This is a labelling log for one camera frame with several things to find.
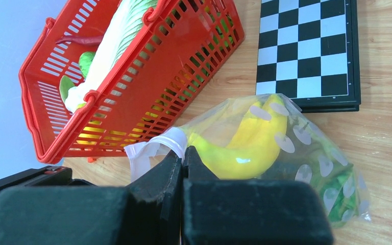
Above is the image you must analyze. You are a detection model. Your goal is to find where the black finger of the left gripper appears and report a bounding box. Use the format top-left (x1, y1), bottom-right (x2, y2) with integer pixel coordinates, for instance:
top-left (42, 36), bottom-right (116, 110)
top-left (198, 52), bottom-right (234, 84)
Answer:
top-left (0, 165), bottom-right (95, 217)

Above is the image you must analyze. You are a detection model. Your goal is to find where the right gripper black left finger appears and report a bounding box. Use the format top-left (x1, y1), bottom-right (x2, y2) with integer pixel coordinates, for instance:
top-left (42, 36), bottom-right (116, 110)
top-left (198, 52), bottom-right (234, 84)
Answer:
top-left (0, 153), bottom-right (183, 244)

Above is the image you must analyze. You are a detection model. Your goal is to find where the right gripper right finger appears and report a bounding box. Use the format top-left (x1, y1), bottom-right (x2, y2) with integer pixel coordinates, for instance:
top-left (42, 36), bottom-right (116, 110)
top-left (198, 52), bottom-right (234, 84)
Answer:
top-left (182, 146), bottom-right (334, 244)

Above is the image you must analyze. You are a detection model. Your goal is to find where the yellow banana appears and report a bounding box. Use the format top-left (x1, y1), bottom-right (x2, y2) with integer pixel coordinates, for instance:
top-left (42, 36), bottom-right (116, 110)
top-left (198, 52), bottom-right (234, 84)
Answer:
top-left (189, 94), bottom-right (288, 180)

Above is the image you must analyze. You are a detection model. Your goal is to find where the clear zip top bag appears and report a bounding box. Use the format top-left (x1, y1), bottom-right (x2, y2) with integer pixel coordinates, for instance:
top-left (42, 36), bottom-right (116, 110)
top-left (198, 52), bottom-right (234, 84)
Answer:
top-left (124, 93), bottom-right (371, 228)

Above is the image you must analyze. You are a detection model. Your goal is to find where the red plastic basket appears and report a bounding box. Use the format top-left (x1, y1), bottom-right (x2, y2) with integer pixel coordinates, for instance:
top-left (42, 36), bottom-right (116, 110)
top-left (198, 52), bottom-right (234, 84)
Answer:
top-left (19, 1), bottom-right (244, 164)

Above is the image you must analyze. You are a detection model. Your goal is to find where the white cauliflower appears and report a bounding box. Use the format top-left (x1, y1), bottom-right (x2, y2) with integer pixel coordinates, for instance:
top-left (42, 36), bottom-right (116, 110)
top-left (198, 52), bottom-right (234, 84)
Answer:
top-left (64, 83), bottom-right (90, 113)

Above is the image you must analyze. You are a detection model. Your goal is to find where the dark red long chili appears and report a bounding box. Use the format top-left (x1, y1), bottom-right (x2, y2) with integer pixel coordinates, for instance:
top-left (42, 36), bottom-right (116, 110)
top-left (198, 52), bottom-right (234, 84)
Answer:
top-left (55, 35), bottom-right (104, 46)

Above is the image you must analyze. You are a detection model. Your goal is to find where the long green cabbage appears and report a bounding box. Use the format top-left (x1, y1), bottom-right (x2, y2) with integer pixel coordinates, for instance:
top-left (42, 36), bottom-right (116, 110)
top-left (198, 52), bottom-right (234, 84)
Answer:
top-left (81, 0), bottom-right (159, 99)

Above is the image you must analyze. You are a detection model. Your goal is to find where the black white checkerboard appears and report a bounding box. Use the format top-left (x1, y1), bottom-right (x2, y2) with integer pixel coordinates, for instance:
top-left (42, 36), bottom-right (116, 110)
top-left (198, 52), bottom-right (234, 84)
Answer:
top-left (255, 0), bottom-right (361, 113)

